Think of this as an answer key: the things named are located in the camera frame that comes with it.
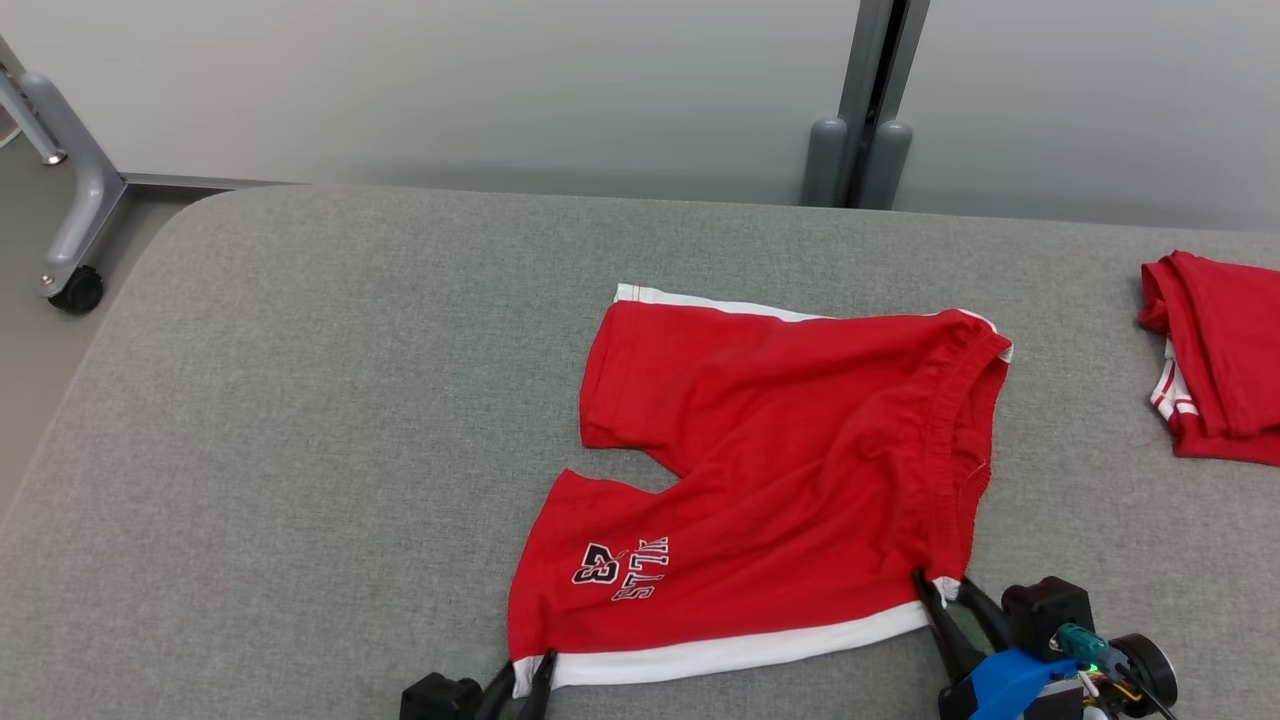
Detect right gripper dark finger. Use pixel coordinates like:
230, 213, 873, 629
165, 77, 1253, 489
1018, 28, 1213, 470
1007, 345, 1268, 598
955, 577, 1014, 651
911, 567, 990, 691

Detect teal right camera cable connector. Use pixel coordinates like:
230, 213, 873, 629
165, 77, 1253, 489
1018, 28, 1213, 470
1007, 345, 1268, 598
1056, 621, 1132, 682

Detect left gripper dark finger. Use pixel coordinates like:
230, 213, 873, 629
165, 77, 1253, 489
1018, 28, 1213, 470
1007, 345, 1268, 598
474, 660, 518, 720
519, 649, 559, 720

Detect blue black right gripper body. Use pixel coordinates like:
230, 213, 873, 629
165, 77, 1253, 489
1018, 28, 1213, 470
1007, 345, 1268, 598
937, 647, 1087, 720

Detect thin black camera cable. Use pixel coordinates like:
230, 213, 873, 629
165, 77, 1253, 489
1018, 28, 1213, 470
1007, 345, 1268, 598
1115, 672, 1181, 720

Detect black caster wheel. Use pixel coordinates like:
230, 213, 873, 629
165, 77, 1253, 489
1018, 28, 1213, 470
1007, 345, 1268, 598
46, 264, 105, 315

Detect red jersey number 23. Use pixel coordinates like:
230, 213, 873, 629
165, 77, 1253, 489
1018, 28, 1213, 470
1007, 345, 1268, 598
1137, 249, 1280, 468

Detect grey partition end frame leg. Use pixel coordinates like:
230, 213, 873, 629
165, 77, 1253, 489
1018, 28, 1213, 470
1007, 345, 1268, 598
0, 34, 128, 297

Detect grey partition post two feet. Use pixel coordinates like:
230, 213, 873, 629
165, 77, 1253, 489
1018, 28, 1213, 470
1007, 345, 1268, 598
799, 0, 932, 212

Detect red shorts white trim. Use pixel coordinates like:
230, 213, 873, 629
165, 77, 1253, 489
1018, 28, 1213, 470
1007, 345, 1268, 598
506, 282, 1015, 699

